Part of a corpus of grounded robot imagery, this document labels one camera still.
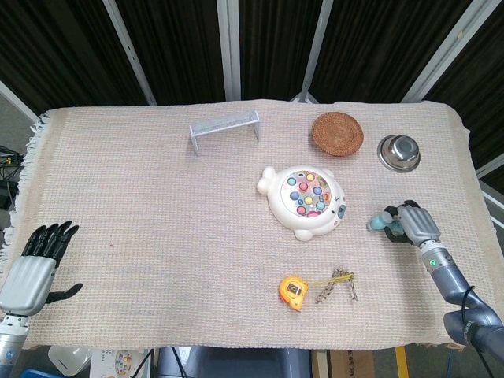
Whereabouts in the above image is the yellow tape measure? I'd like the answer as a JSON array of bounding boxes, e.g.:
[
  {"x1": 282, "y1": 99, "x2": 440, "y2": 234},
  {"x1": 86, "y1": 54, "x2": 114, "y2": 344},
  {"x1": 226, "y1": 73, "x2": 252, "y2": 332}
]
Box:
[{"x1": 279, "y1": 275, "x2": 354, "y2": 312}]

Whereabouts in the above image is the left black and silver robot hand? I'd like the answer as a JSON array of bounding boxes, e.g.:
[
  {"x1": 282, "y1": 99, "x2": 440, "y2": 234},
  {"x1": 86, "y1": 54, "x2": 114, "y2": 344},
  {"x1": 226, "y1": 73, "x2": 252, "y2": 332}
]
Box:
[{"x1": 0, "y1": 220, "x2": 84, "y2": 318}]

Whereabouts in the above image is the stainless steel bowl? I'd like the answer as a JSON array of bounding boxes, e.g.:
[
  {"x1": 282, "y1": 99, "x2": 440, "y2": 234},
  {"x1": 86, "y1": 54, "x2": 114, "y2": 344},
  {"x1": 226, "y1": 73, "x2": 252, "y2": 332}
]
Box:
[{"x1": 376, "y1": 134, "x2": 422, "y2": 173}]

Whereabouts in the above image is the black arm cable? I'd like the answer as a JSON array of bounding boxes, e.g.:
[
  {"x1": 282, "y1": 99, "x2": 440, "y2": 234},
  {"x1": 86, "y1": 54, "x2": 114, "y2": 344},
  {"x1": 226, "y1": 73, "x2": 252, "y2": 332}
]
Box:
[{"x1": 459, "y1": 286, "x2": 498, "y2": 378}]

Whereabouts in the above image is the beige woven tablecloth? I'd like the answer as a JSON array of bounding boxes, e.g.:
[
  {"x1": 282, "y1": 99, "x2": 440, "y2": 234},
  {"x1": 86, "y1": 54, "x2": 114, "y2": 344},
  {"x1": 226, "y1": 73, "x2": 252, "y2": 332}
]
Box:
[{"x1": 0, "y1": 98, "x2": 499, "y2": 351}]

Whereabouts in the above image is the white seal fishing toy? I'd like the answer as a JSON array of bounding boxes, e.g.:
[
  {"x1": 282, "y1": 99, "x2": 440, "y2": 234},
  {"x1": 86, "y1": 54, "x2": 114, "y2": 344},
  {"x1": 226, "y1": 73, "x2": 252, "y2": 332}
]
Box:
[{"x1": 256, "y1": 165, "x2": 348, "y2": 243}]

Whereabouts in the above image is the bundle of black cables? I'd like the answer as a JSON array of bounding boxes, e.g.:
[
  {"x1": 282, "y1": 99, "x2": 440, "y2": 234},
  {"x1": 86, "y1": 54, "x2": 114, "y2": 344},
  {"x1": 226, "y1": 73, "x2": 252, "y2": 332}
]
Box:
[{"x1": 0, "y1": 145, "x2": 25, "y2": 209}]

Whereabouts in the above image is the white metal frame post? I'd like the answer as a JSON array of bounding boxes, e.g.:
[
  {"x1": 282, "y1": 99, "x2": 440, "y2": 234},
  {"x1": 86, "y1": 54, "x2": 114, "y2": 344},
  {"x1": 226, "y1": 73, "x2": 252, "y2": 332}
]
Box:
[
  {"x1": 291, "y1": 0, "x2": 336, "y2": 104},
  {"x1": 102, "y1": 0, "x2": 158, "y2": 106},
  {"x1": 403, "y1": 0, "x2": 495, "y2": 104},
  {"x1": 215, "y1": 0, "x2": 242, "y2": 100},
  {"x1": 0, "y1": 80, "x2": 39, "y2": 124},
  {"x1": 475, "y1": 155, "x2": 504, "y2": 230}
]

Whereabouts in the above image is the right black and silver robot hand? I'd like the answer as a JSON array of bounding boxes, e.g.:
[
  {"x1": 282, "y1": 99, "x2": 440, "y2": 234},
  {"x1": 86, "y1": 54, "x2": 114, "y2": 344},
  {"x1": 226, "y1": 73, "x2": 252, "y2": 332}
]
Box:
[{"x1": 382, "y1": 199, "x2": 442, "y2": 248}]

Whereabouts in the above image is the dark pleated curtain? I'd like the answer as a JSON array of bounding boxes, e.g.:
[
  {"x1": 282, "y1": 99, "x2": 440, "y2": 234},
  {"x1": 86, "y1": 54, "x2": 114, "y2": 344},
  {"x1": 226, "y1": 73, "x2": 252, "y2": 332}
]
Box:
[{"x1": 0, "y1": 0, "x2": 504, "y2": 186}]

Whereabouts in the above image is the grey wire mesh goal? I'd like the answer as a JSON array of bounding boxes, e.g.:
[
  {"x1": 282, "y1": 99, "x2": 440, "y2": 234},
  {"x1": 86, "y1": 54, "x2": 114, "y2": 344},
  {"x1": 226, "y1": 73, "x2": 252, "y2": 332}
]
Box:
[{"x1": 188, "y1": 109, "x2": 261, "y2": 156}]

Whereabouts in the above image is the colourful printed toy box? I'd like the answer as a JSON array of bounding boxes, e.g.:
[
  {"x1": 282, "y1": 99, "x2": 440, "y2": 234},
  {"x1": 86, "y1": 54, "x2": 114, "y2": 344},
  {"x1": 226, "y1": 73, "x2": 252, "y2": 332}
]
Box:
[{"x1": 89, "y1": 348, "x2": 154, "y2": 378}]

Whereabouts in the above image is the brown cardboard box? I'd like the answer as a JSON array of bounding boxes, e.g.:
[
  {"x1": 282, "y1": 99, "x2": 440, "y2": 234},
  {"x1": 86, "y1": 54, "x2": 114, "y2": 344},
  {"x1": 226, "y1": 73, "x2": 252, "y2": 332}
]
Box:
[{"x1": 310, "y1": 348, "x2": 376, "y2": 378}]

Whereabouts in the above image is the round woven rattan coaster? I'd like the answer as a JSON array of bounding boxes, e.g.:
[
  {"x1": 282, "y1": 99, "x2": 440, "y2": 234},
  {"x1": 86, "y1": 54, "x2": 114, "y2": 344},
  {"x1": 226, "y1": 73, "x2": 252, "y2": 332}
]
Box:
[{"x1": 311, "y1": 112, "x2": 365, "y2": 158}]

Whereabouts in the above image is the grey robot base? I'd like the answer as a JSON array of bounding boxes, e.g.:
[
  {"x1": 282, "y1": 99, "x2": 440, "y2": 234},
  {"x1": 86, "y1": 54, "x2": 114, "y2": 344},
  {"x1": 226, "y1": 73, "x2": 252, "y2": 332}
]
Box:
[{"x1": 157, "y1": 346, "x2": 313, "y2": 378}]

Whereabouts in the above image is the white plastic box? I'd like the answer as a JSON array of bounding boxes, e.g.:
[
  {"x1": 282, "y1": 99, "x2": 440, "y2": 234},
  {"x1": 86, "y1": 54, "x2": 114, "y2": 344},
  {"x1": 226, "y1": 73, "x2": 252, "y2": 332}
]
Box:
[{"x1": 47, "y1": 345, "x2": 94, "y2": 377}]

